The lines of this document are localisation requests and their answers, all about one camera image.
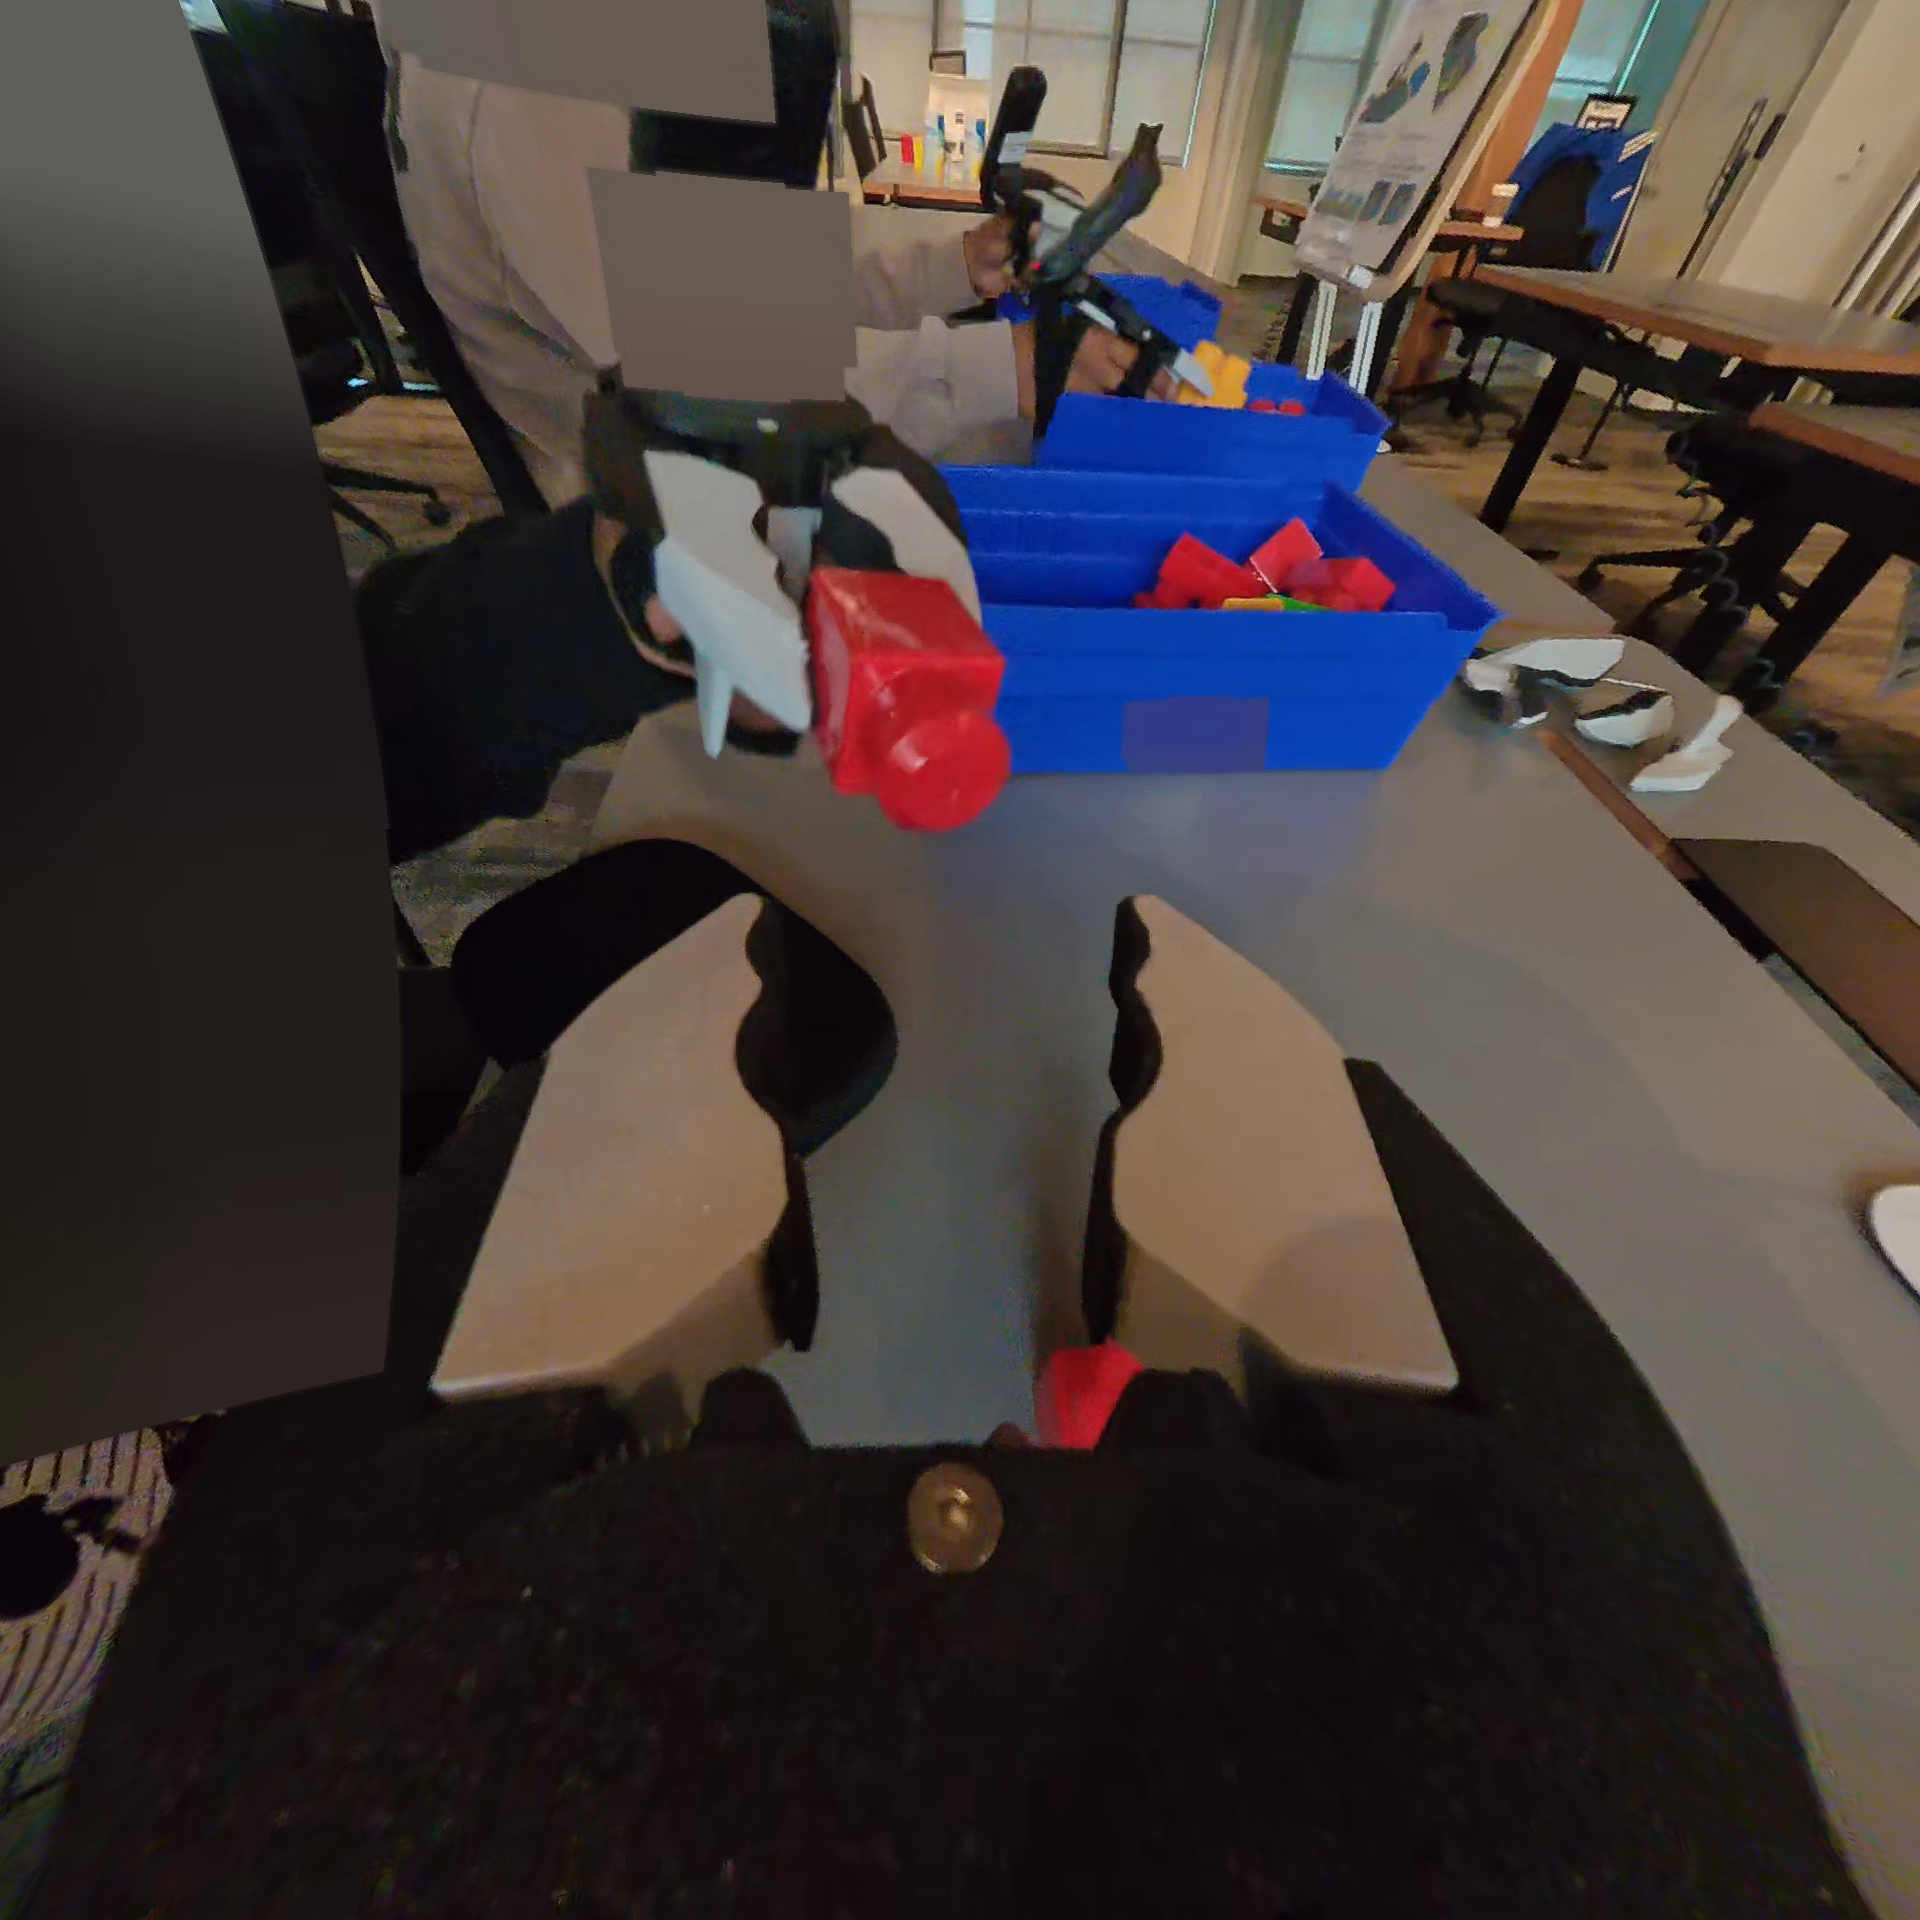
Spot brown wooden board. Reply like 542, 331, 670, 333
1552, 719, 1920, 1087

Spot person's left forearm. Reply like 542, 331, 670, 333
352, 503, 706, 868

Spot blue plastic bin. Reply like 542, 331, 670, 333
942, 462, 1504, 776
1030, 357, 1391, 493
1002, 271, 1224, 359

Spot blue cloth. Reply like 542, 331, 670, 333
1504, 119, 1658, 271

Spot window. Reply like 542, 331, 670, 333
1266, 0, 1397, 174
848, 0, 1221, 159

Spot wooden table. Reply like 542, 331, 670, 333
1747, 394, 1920, 707
1470, 263, 1920, 519

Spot person's left hand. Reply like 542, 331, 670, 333
604, 517, 804, 756

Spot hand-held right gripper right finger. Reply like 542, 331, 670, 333
1083, 896, 1460, 1395

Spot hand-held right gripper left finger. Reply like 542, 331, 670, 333
432, 892, 823, 1402

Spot black office chair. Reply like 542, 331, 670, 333
1582, 405, 1854, 684
1418, 150, 1614, 407

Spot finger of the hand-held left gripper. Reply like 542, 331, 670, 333
643, 448, 823, 760
823, 463, 984, 624

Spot white poster board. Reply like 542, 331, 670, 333
1293, 0, 1547, 287

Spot group of colourful cups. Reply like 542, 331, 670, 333
896, 112, 992, 190

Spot pile of mega blocks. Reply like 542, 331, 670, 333
1131, 517, 1402, 618

